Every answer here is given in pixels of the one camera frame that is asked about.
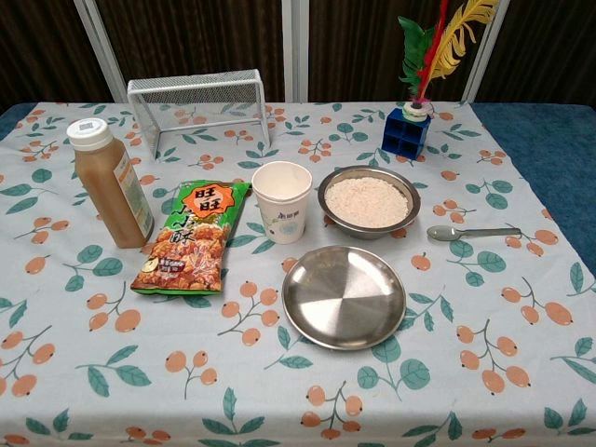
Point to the white paper cup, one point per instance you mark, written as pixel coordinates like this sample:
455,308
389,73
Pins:
282,209

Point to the metal bowl of rice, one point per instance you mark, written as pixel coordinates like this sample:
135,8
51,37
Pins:
368,202

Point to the round metal plate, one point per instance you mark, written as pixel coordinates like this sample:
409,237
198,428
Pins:
343,302

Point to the green snack bag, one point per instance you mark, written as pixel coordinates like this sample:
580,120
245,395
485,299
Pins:
191,247

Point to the blue cube holder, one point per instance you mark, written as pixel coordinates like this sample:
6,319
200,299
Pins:
404,135

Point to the floral printed tablecloth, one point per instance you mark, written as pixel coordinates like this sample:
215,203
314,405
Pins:
298,372

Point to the brown juice bottle white cap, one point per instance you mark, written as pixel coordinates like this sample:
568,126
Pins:
113,186

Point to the colourful feather shuttlecock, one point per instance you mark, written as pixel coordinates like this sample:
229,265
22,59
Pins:
428,60

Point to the white partition frame post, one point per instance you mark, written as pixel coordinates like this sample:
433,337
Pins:
489,42
98,46
295,46

